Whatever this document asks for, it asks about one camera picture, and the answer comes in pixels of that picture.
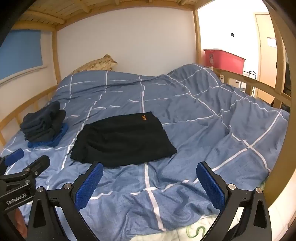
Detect black metal rack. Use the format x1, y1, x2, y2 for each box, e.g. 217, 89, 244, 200
242, 71, 257, 96

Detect red storage bin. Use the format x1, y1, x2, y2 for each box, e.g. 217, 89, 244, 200
203, 48, 246, 75

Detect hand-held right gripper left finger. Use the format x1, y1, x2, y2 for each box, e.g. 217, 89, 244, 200
28, 162, 104, 241

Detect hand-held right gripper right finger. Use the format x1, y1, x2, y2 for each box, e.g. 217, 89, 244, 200
196, 161, 272, 241

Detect wooden bunk bed frame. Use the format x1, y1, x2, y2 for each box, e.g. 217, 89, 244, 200
0, 0, 294, 207

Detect person's left hand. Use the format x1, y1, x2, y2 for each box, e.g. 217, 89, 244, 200
13, 209, 28, 237

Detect blue window blind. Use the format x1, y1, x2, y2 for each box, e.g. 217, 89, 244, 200
0, 29, 44, 80

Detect blue folded garment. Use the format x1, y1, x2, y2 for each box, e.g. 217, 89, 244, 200
27, 123, 70, 148

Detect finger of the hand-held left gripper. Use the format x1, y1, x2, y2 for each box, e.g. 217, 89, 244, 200
0, 149, 25, 174
14, 154, 51, 186

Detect black pants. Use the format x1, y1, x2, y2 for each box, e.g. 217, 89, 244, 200
70, 111, 178, 168

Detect blue checked duvet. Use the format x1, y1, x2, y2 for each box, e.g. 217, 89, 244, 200
0, 63, 291, 232

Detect white sheet with green print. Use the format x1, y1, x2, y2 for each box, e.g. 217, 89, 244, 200
139, 215, 223, 241

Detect stack of dark folded clothes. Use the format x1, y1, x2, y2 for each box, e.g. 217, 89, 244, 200
20, 101, 67, 143

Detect beige patterned pillow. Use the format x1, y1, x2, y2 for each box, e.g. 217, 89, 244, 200
71, 54, 117, 74

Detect beige door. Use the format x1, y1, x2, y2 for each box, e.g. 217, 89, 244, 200
254, 13, 278, 105

